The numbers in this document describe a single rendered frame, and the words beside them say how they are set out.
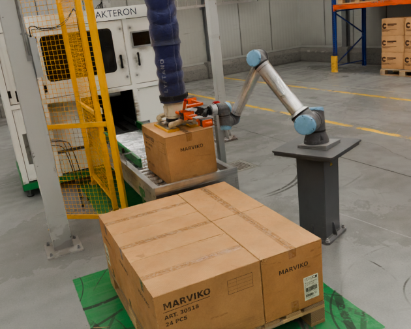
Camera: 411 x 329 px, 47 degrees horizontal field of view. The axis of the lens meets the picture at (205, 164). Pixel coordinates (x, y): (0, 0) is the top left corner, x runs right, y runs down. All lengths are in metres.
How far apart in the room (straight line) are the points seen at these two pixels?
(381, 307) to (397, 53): 8.65
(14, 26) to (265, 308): 2.67
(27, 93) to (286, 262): 2.37
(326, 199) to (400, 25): 7.84
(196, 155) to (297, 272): 1.38
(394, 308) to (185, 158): 1.77
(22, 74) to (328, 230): 2.64
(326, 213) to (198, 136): 1.15
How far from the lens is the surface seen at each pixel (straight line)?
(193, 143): 3.64
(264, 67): 3.51
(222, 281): 2.48
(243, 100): 3.77
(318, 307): 2.94
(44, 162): 4.03
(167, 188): 3.56
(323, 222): 3.79
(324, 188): 3.67
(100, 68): 4.05
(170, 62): 3.70
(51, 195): 4.11
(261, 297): 2.66
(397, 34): 11.27
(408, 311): 3.16
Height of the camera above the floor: 1.81
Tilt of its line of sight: 18 degrees down
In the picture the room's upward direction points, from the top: 7 degrees counter-clockwise
